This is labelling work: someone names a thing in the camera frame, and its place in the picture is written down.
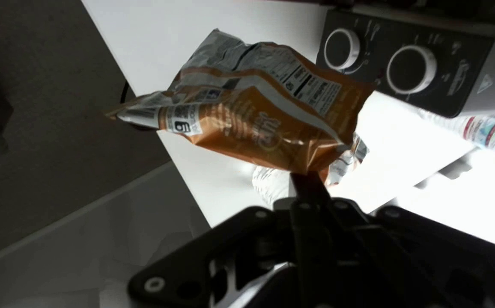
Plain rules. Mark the grey toaster oven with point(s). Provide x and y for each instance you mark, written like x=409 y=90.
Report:
x=373 y=34

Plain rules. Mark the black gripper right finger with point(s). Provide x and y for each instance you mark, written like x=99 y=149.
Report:
x=385 y=256

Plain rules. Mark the orange snack packet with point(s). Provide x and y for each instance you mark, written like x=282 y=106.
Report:
x=258 y=107
x=350 y=161

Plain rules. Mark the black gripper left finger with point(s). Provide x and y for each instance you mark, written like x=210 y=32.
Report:
x=304 y=239

